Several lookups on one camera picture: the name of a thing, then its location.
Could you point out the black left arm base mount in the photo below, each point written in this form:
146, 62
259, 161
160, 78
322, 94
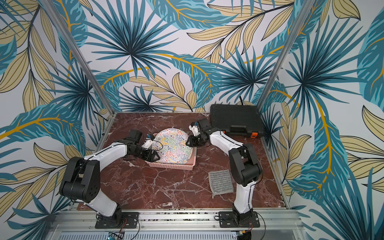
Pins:
124, 220

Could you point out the aluminium corner post left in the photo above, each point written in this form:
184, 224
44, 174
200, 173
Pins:
58, 21

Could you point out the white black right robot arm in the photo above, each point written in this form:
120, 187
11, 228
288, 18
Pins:
245, 165

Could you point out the colourful squiggle pattern plate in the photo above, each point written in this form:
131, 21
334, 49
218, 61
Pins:
171, 146

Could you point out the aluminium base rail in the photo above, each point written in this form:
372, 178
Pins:
189, 224

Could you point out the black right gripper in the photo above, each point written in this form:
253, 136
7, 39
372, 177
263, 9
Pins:
197, 139

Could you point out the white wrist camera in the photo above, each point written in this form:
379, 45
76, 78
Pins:
194, 128
148, 141

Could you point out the black plastic tool case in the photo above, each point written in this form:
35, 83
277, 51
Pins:
244, 120

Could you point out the aluminium corner post right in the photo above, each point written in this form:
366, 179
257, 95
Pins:
299, 21

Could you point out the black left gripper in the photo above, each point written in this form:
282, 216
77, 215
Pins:
152, 159

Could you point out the grey microfibre cloth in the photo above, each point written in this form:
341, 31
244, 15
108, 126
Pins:
221, 182

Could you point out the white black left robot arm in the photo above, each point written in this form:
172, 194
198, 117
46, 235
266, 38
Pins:
81, 182

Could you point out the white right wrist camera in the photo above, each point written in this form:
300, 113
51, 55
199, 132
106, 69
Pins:
194, 128

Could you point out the aluminium corner post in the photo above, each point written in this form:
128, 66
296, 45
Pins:
58, 21
299, 21

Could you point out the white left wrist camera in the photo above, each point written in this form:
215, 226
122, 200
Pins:
148, 141

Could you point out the pink perforated plastic basket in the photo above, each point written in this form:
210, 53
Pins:
188, 166

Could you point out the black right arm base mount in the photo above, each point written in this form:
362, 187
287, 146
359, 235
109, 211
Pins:
235, 220

